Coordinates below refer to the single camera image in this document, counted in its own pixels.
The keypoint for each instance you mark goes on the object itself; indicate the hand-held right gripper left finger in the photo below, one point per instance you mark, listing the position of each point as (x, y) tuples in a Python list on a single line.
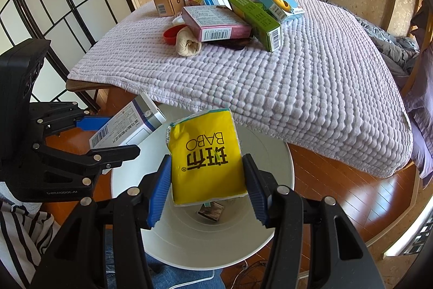
[(159, 194)]

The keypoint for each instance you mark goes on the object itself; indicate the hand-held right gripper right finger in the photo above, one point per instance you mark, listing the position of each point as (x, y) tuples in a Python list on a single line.
[(257, 197)]

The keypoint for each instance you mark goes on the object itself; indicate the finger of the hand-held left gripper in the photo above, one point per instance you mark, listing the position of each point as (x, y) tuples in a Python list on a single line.
[(111, 153), (91, 123)]

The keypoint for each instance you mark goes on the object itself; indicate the white medicine box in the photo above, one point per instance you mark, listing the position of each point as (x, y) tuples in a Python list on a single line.
[(135, 123)]

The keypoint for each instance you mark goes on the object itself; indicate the yellow tissue pack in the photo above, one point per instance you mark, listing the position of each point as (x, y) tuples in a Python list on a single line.
[(203, 160)]

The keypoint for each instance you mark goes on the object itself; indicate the white round bin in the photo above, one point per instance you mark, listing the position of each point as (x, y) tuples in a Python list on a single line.
[(203, 241)]

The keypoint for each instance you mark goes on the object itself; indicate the wooden table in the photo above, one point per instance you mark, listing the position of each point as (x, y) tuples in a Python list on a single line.
[(81, 85)]

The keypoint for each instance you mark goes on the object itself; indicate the small dark box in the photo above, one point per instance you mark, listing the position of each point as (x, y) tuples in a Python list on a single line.
[(211, 210)]

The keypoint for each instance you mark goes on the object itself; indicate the red round container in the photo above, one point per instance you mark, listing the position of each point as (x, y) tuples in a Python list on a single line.
[(171, 35)]

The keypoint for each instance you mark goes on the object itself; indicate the white quilted blanket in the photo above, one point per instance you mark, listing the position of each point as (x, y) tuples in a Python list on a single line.
[(287, 79)]

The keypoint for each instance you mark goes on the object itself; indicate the beige rolled cloth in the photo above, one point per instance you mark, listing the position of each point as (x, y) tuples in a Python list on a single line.
[(186, 43)]

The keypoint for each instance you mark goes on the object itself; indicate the person's striped shirt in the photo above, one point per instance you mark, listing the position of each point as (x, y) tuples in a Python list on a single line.
[(20, 241)]

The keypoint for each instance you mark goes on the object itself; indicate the brown cardboard box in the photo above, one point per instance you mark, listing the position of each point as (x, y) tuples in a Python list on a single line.
[(167, 1)]

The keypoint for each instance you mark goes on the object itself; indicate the black flat packet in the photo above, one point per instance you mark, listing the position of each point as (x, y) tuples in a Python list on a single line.
[(233, 44)]

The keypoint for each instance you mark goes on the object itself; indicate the pink carton box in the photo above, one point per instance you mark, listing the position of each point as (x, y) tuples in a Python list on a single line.
[(209, 20)]

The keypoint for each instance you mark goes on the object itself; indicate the green carton box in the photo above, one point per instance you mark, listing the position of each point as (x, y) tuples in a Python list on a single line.
[(257, 21)]

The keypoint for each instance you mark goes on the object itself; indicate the purple bedding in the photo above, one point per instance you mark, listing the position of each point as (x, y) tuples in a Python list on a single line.
[(419, 99)]

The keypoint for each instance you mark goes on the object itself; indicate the grey duvet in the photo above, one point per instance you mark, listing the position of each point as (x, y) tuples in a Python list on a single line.
[(389, 48)]

